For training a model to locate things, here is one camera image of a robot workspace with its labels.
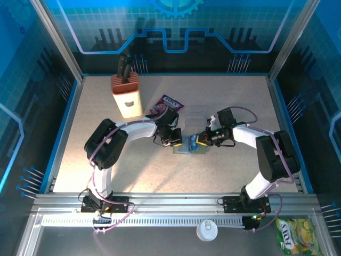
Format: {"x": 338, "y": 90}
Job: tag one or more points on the clear plastic case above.
{"x": 183, "y": 150}

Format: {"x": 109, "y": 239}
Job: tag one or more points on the small blue red packet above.
{"x": 192, "y": 142}

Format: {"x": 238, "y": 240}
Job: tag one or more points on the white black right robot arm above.
{"x": 245, "y": 136}

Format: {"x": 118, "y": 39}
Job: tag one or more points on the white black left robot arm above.
{"x": 138, "y": 129}

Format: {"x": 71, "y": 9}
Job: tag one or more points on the purple candy bag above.
{"x": 167, "y": 102}

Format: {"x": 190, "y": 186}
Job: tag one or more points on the cream knife block bear emblem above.
{"x": 128, "y": 106}

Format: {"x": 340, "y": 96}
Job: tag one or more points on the white round can lid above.
{"x": 207, "y": 230}

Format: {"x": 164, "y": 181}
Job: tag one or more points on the yellow green candy bag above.
{"x": 295, "y": 236}

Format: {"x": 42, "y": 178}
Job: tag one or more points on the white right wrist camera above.
{"x": 212, "y": 122}

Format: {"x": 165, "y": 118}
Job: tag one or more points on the aluminium frame rail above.
{"x": 173, "y": 202}

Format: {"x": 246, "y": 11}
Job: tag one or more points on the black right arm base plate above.
{"x": 231, "y": 204}

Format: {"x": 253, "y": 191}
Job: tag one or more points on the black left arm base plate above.
{"x": 121, "y": 201}

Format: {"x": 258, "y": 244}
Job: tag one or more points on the aluminium frame post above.
{"x": 56, "y": 40}
{"x": 290, "y": 40}

